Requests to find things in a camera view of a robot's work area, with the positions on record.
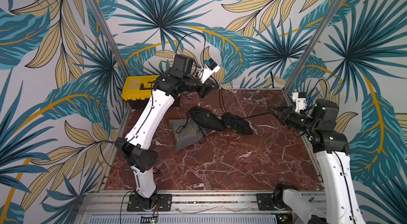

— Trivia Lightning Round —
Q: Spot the grey fabric pouch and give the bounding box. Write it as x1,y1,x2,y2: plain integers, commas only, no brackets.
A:
169,118,207,153

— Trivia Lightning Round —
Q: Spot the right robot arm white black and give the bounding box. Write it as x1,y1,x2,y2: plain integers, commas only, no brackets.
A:
268,92,365,224

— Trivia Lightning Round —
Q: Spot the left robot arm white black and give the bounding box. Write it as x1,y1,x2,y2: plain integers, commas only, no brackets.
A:
115,53,220,202

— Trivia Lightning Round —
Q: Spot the yellow black toolbox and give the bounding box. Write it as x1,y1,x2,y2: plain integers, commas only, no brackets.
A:
121,75,180,110

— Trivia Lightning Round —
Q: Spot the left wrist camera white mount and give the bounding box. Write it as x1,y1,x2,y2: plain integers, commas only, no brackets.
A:
197,58,220,83

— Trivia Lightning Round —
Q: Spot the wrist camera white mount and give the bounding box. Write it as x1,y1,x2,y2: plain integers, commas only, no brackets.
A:
197,58,220,83
292,92,307,113

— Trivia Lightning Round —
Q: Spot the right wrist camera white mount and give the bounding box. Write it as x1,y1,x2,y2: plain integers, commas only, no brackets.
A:
292,92,307,113

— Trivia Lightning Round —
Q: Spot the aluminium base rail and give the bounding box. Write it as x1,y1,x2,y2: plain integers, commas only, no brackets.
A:
72,190,350,224

